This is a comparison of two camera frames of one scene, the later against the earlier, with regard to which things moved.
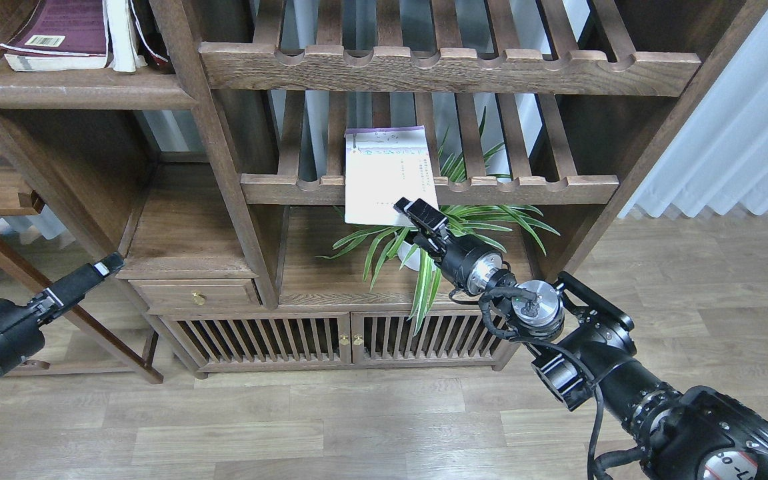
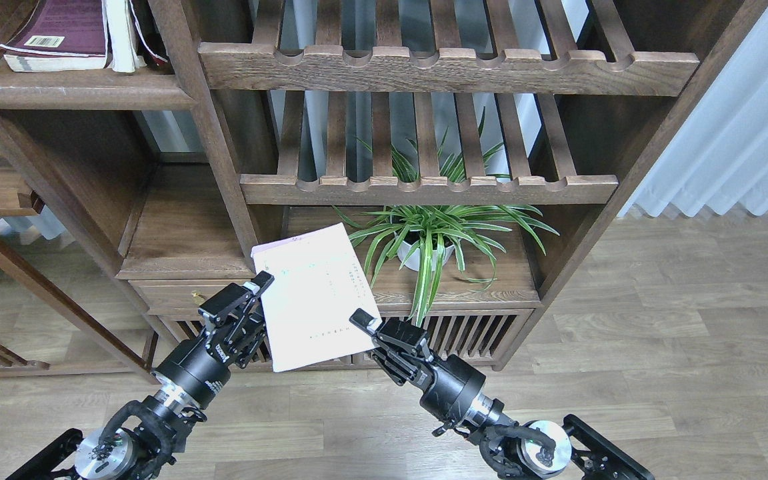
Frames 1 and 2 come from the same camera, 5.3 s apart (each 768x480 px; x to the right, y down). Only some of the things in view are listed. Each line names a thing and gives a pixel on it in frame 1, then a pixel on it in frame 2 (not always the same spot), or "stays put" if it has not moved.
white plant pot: (414, 260) stays put
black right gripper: (471, 262) → (449, 387)
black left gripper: (1, 333) → (198, 373)
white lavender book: (382, 165) → (319, 281)
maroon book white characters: (59, 35) stays put
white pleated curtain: (748, 144) stays put
